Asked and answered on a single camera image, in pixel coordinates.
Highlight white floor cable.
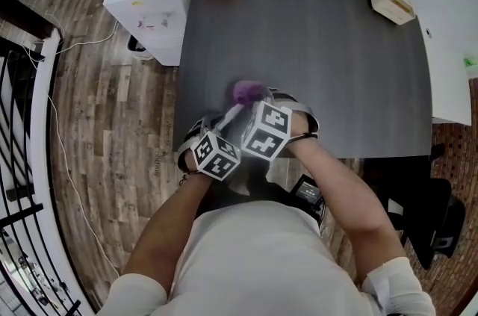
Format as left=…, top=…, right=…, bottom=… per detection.
left=22, top=21, right=120, bottom=61
left=46, top=93, right=120, bottom=276

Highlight white curved stairwell curb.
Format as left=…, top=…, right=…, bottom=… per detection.
left=29, top=30, right=98, bottom=316

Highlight person's right forearm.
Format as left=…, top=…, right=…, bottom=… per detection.
left=285, top=134, right=409, bottom=289

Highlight white water dispenser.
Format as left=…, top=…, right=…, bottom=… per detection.
left=103, top=0, right=198, bottom=66

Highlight cream plastic box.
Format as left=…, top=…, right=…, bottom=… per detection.
left=369, top=0, right=416, bottom=25

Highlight person in white coat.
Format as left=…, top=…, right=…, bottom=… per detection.
left=95, top=200, right=436, bottom=316

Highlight black office chair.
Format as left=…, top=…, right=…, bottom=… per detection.
left=384, top=178, right=468, bottom=270

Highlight person's black trousers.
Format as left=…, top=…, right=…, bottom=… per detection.
left=196, top=157, right=299, bottom=218

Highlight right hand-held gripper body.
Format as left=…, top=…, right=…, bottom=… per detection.
left=240, top=87, right=321, bottom=163

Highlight person's right hand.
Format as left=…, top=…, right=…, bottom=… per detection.
left=290, top=110, right=310, bottom=142

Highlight black wrist strap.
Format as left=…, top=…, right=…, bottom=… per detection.
left=289, top=132, right=319, bottom=143

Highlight person's left forearm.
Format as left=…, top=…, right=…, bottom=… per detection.
left=122, top=170, right=214, bottom=280

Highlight purple cleaning cloth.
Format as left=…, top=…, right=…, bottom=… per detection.
left=232, top=80, right=265, bottom=109

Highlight black device with screen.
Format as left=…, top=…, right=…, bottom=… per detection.
left=291, top=174, right=325, bottom=222

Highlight small white waste bin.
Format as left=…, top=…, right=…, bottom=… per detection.
left=127, top=34, right=154, bottom=61

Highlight black metal railing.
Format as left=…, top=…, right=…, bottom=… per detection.
left=0, top=37, right=81, bottom=316

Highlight dark wooden handrail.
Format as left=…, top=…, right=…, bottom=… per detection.
left=0, top=0, right=64, bottom=43

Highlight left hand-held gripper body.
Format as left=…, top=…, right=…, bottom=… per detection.
left=176, top=114, right=242, bottom=182

